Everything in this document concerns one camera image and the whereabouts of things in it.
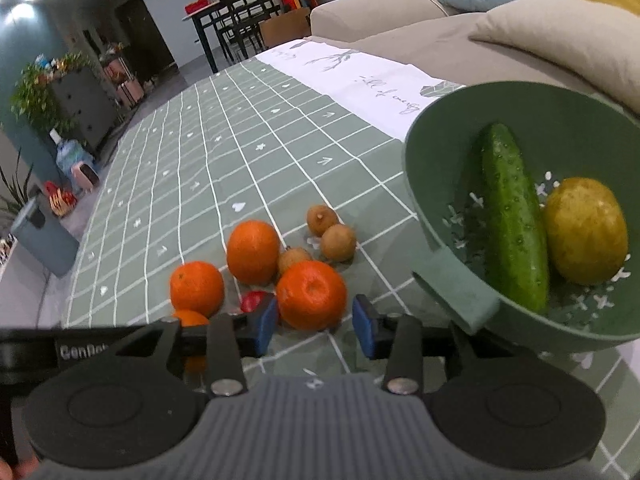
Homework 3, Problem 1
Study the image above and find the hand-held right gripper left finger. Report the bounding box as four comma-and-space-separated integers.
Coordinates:
112, 294, 279, 397

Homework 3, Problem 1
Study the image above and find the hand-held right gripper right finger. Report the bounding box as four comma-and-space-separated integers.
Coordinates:
352, 294, 483, 395

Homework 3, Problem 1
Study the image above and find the small red fruit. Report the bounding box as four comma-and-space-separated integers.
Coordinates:
240, 290, 268, 313

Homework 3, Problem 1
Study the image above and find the orange mandarin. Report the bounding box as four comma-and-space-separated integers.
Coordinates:
276, 260, 348, 332
170, 261, 225, 318
172, 310, 211, 375
226, 220, 281, 286

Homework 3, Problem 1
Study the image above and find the brown longan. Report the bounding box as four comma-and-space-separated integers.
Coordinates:
278, 247, 313, 276
306, 204, 339, 237
320, 224, 357, 262

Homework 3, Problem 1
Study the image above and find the green plastic bowl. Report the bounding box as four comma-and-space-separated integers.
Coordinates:
402, 81, 640, 353

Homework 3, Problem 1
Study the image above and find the teal bin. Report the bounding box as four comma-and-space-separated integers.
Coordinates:
10, 195, 81, 278

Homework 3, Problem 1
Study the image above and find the red toy bag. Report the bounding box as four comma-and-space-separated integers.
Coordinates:
45, 180, 77, 217

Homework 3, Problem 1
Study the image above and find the green checked tablecloth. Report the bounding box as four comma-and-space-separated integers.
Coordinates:
64, 37, 640, 480

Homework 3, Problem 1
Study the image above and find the green cucumber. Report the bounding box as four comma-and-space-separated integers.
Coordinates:
480, 122, 551, 313

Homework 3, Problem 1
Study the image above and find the pink heater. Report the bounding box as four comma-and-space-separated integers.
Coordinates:
71, 160, 100, 193

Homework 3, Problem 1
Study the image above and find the blue water bottle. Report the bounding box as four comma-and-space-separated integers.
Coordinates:
50, 130, 93, 171

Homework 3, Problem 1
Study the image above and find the yellow-green mango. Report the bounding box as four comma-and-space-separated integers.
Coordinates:
542, 177, 629, 286

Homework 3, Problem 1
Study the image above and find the grey drawer cabinet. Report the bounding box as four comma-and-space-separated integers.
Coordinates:
50, 67, 121, 153

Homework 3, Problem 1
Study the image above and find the green leafy plant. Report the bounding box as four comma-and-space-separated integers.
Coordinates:
10, 52, 91, 131

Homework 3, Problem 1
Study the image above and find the pink suitcase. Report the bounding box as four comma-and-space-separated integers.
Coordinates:
115, 77, 143, 108

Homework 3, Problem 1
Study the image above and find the beige sofa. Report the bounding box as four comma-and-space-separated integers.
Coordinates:
310, 0, 640, 126

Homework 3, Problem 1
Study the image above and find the black dining chair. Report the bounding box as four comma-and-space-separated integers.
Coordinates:
214, 0, 281, 63

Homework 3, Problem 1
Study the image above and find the dark dining table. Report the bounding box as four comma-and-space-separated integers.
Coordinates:
182, 0, 281, 73

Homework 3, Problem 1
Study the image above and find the beige cushion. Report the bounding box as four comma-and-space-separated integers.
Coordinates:
469, 0, 640, 121

